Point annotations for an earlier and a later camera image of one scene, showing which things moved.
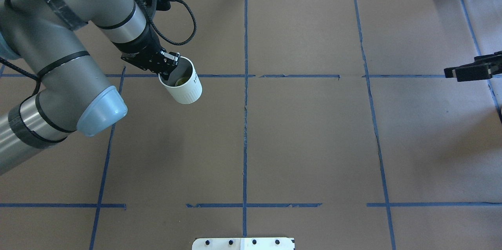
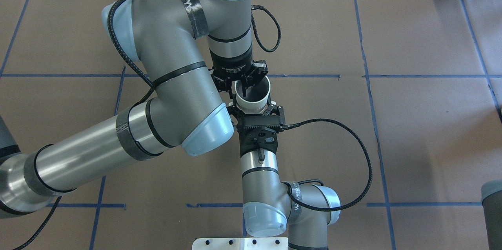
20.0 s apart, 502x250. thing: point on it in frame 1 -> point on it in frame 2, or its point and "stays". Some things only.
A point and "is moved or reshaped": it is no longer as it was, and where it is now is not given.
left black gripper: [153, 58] -> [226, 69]
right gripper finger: [483, 68] -> [259, 131]
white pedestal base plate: [243, 243] stays
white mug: [183, 84] is moved or reshaped
